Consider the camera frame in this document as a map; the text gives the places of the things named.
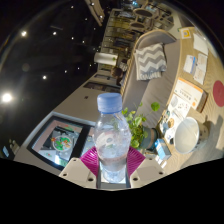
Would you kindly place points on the white paper napkin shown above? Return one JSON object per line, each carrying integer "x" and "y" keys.
{"x": 200, "y": 43}

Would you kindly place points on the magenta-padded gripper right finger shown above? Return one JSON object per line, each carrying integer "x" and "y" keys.
{"x": 146, "y": 171}

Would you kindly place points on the person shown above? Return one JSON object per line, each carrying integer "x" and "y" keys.
{"x": 117, "y": 73}

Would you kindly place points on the group of ceiling lights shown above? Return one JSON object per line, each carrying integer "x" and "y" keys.
{"x": 6, "y": 97}

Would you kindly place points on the white printed card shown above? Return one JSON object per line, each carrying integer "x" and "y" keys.
{"x": 200, "y": 68}

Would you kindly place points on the blue white paper card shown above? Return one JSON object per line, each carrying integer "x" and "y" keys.
{"x": 189, "y": 64}

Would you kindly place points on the flat round red coaster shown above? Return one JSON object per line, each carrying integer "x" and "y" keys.
{"x": 219, "y": 93}

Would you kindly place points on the small light blue box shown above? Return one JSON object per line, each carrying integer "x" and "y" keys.
{"x": 162, "y": 149}

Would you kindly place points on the food picture menu sheet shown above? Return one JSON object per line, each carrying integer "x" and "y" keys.
{"x": 180, "y": 107}

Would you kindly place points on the yellow code sticker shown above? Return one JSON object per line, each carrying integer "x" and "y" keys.
{"x": 185, "y": 33}

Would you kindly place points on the grey white chevron cushion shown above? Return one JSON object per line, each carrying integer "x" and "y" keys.
{"x": 150, "y": 61}

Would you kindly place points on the green potted plant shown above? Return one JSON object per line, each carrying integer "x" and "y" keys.
{"x": 136, "y": 124}

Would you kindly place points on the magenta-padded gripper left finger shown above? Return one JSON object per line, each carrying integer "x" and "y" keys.
{"x": 76, "y": 171}

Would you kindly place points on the window with festive decorations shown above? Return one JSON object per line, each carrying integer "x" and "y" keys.
{"x": 60, "y": 140}

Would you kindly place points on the white mug with black print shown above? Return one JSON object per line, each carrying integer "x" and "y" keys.
{"x": 186, "y": 136}

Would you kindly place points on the clear blue-capped water bottle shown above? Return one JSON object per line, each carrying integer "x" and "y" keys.
{"x": 111, "y": 143}

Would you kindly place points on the grey curved sofa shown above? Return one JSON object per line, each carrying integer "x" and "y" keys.
{"x": 153, "y": 90}

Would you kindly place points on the group of dining chairs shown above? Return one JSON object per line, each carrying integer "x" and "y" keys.
{"x": 143, "y": 13}

